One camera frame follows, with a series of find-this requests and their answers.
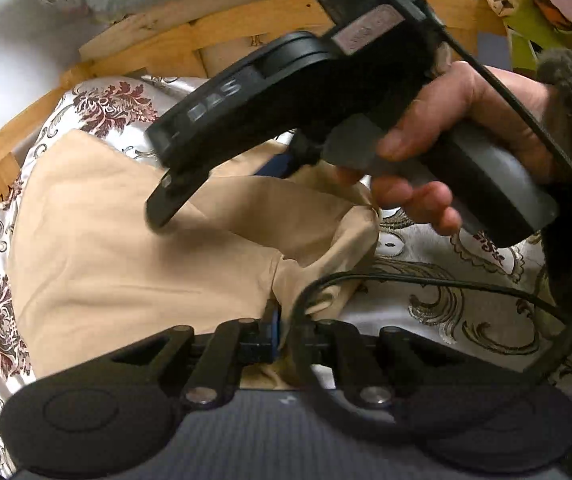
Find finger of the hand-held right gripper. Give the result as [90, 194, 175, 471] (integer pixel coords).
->
[145, 166, 213, 232]
[257, 132, 328, 182]

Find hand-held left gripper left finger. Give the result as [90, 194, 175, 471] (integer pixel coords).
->
[111, 309, 285, 409]

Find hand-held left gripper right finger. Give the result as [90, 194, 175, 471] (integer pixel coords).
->
[291, 320, 468, 409]

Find beige pants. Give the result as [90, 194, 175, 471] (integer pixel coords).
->
[8, 127, 383, 392]

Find person's right hand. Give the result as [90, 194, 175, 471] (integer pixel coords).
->
[335, 60, 563, 237]

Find floral white bedsheet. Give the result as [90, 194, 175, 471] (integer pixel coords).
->
[0, 74, 572, 480]

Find yellow-green cloth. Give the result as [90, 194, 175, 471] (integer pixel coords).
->
[470, 0, 572, 77]

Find wooden bed frame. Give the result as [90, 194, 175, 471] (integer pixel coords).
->
[0, 0, 513, 213]

